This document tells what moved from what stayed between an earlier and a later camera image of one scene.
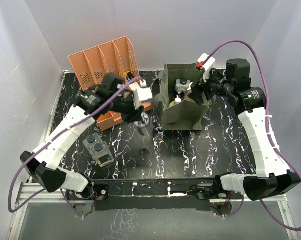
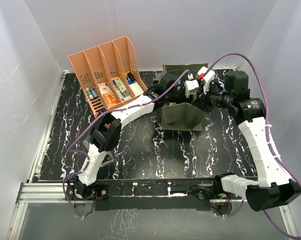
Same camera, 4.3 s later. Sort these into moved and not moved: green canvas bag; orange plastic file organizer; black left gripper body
Moved: black left gripper body
Not moved: green canvas bag; orange plastic file organizer
